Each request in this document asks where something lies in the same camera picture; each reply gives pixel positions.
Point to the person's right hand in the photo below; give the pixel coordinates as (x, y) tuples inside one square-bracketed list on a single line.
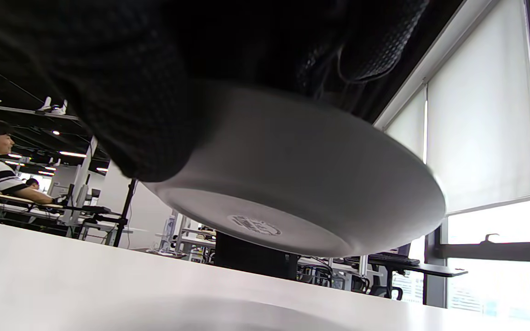
[(122, 69)]

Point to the white ceramic bowl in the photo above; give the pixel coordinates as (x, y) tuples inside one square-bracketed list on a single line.
[(302, 184)]

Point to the long ceiling light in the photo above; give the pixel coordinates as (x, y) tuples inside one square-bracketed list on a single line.
[(72, 154)]

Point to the white overhead rack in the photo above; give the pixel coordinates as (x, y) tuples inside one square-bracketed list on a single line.
[(21, 109)]

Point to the black tripod stand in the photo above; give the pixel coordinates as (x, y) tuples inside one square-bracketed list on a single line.
[(124, 216)]

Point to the white workbench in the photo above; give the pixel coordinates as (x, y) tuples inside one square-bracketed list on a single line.
[(21, 209)]

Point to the black computer case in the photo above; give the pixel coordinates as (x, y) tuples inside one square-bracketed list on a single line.
[(251, 257)]

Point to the small white roller blind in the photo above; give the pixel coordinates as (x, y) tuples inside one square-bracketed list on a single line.
[(407, 131)]

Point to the black keyboard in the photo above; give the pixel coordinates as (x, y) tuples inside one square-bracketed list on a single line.
[(396, 259)]

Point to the black office chair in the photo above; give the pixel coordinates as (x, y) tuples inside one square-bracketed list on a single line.
[(384, 287)]

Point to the large white roller blind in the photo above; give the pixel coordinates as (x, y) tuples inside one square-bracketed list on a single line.
[(481, 110)]

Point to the black desk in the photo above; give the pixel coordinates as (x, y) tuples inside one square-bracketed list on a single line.
[(440, 270)]

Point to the black window frame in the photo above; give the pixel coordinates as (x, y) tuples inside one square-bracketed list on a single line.
[(490, 252)]

